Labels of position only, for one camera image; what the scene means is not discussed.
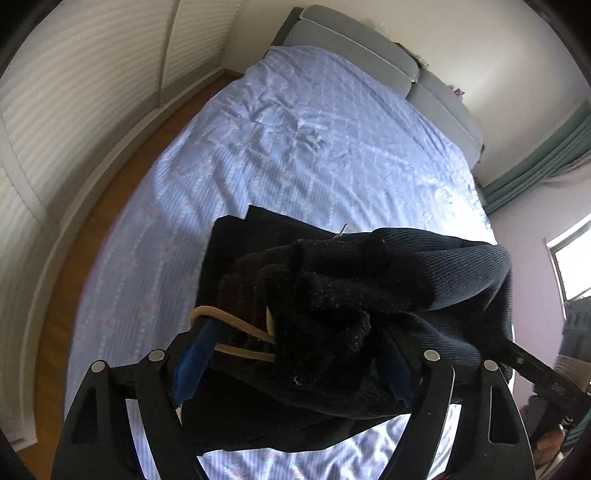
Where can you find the tan rubber band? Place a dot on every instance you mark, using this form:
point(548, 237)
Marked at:
point(233, 326)

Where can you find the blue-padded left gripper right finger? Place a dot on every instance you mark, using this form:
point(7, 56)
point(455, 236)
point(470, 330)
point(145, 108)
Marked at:
point(436, 382)

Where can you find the blue striped floral bedsheet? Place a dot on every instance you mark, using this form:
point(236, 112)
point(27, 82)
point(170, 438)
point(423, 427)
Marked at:
point(306, 134)

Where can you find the white slatted wardrobe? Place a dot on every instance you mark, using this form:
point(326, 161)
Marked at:
point(79, 81)

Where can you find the window with white frame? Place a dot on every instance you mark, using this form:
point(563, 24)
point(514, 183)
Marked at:
point(570, 255)

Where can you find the green window curtain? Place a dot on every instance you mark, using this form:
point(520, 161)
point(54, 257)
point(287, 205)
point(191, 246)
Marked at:
point(567, 149)

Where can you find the dark navy corduroy pants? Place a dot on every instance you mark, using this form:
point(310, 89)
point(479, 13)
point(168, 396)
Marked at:
point(341, 305)

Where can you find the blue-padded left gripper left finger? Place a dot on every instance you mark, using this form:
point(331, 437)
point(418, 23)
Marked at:
point(173, 379)

